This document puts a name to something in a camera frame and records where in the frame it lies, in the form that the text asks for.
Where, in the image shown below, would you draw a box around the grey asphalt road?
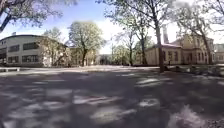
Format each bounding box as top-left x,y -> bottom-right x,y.
0,65 -> 224,128

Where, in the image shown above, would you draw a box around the thin tall tree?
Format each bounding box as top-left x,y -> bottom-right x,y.
113,9 -> 155,66

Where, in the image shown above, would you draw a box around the round-crowned green tree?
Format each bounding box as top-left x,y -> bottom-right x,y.
67,21 -> 107,67

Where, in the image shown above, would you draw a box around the tall dark-trunked tree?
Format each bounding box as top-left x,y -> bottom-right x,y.
96,0 -> 188,74

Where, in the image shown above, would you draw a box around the small leafy tree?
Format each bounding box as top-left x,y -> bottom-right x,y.
41,27 -> 72,67

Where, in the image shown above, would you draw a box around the yellow building with chimney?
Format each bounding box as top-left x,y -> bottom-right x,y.
143,27 -> 216,66

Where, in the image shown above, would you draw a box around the pale flat-roofed building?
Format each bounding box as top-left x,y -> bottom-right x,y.
0,34 -> 73,68

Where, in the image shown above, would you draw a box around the leaning bare-branched tree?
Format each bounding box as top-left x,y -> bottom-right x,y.
173,0 -> 224,66

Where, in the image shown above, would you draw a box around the overhanging tree branches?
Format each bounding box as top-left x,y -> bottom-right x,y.
0,0 -> 79,34

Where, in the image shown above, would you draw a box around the low wall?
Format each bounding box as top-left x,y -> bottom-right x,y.
166,64 -> 224,77

